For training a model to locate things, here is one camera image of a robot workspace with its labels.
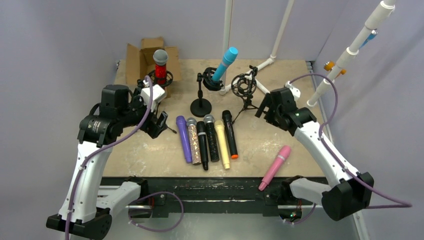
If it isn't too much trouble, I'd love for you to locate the purple plastic microphone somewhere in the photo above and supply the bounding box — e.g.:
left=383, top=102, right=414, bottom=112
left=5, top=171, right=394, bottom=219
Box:
left=176, top=115, right=193, bottom=164

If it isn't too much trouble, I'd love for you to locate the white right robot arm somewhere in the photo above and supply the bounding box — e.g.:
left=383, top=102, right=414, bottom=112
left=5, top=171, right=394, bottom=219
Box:
left=255, top=87, right=375, bottom=221

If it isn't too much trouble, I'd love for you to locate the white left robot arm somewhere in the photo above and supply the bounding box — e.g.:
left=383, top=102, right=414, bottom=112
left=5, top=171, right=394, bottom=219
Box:
left=46, top=84, right=168, bottom=240

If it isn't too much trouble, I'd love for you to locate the cream plastic microphone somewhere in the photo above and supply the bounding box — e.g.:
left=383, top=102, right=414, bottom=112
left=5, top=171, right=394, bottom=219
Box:
left=214, top=120, right=230, bottom=170

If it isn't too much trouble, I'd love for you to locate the red glitter microphone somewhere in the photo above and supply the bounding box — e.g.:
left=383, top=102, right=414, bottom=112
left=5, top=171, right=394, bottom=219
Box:
left=153, top=49, right=168, bottom=85

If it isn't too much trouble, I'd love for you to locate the black microphone with silver band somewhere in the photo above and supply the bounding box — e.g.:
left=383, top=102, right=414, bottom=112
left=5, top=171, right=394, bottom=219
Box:
left=196, top=121, right=209, bottom=171

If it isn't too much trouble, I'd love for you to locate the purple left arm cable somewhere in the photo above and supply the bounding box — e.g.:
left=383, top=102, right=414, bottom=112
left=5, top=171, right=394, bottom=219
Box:
left=64, top=75, right=184, bottom=240

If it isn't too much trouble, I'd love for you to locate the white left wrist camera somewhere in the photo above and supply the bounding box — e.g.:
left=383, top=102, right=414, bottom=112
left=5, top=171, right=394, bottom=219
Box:
left=140, top=84, right=167, bottom=113

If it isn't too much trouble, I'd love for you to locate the black tripod mic stand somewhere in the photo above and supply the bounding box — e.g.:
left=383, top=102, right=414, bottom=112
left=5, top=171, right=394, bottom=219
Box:
left=136, top=69, right=174, bottom=138
left=231, top=65, right=258, bottom=124

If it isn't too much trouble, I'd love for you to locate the pink plastic microphone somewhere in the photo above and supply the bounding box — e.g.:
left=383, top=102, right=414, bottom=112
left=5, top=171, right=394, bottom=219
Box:
left=258, top=145, right=292, bottom=192

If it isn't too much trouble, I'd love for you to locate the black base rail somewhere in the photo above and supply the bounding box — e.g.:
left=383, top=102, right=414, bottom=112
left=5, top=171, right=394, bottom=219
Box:
left=100, top=176, right=312, bottom=218

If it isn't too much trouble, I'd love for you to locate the black glitter microphone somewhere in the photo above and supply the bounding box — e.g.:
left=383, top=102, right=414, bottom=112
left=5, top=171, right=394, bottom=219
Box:
left=203, top=114, right=220, bottom=162

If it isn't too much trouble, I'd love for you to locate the blue plastic microphone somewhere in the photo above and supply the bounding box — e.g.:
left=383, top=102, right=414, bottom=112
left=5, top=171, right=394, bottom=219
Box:
left=211, top=46, right=239, bottom=83

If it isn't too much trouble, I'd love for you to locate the black round-base desk mic stand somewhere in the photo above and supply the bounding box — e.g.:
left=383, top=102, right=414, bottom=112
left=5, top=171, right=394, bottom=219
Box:
left=190, top=67, right=224, bottom=118

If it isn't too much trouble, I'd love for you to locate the blue marker on pipe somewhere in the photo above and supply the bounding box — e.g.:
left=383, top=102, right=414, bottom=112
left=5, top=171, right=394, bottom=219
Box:
left=359, top=29, right=378, bottom=49

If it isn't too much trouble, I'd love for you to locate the plain black microphone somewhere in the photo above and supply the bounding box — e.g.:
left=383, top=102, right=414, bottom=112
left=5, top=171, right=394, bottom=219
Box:
left=221, top=110, right=239, bottom=160

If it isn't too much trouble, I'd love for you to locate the silver rhinestone microphone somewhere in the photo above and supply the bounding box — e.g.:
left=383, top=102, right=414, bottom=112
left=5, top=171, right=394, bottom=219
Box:
left=186, top=117, right=202, bottom=165

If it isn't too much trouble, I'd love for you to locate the orange clamp on pipe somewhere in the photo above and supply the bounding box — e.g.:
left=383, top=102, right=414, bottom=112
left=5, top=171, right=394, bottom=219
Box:
left=324, top=61, right=348, bottom=76

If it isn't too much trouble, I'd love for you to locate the brown cardboard box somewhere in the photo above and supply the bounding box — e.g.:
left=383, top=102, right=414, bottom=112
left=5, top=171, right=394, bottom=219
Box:
left=125, top=37, right=182, bottom=85

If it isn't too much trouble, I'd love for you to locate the white PVC pipe frame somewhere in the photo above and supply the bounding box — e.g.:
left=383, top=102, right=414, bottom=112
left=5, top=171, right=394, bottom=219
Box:
left=219, top=0, right=398, bottom=108

